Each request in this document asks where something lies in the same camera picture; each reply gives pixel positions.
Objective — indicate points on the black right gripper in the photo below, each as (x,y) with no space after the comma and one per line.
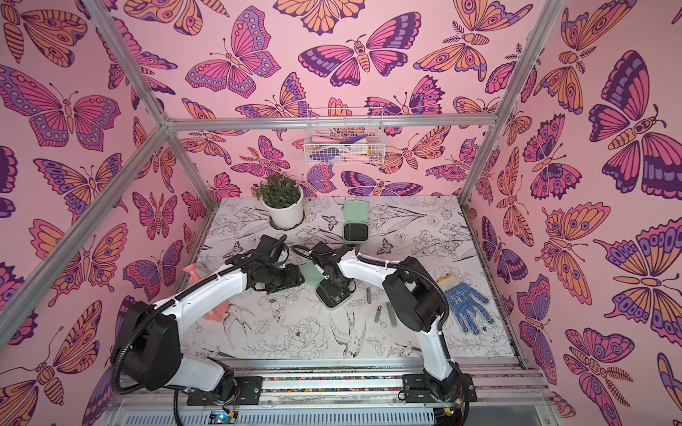
(330,287)

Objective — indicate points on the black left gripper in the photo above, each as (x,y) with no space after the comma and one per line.
(294,280)

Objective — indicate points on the green case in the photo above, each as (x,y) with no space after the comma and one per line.
(356,227)
(331,290)

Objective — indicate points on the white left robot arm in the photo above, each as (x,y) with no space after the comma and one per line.
(147,354)

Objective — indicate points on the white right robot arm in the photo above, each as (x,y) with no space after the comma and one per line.
(418,302)

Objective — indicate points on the green nail clipper long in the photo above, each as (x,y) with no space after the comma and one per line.
(392,314)

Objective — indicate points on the pink plastic toy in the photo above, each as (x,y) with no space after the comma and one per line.
(216,314)

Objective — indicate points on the potted green plant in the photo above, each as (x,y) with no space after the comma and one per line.
(283,198)

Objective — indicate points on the blue knit glove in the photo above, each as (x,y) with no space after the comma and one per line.
(468,311)

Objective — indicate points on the white wire wall basket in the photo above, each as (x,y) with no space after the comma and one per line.
(344,137)

